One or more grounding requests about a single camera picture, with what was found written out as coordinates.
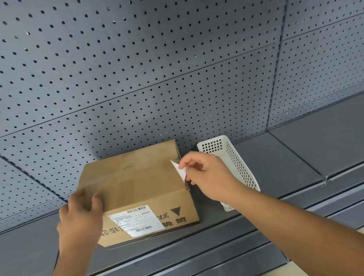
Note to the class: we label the brown cardboard box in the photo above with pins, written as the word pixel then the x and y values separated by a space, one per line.
pixel 137 179

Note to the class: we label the white shipping label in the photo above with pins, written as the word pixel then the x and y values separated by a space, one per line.
pixel 135 221

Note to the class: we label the red white seal sticker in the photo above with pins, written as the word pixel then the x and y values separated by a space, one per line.
pixel 178 170

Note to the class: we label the person's right forearm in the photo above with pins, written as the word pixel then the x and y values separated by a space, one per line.
pixel 306 230

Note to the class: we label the person's right hand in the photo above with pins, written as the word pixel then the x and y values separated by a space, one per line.
pixel 211 175

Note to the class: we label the grey metal shelf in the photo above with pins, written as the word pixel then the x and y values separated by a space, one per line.
pixel 314 142

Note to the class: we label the person's left hand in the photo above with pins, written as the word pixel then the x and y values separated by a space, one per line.
pixel 79 223

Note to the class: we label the white perforated plastic basket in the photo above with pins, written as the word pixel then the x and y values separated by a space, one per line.
pixel 235 163

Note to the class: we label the grey pegboard back panel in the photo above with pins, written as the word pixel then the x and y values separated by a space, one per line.
pixel 130 67

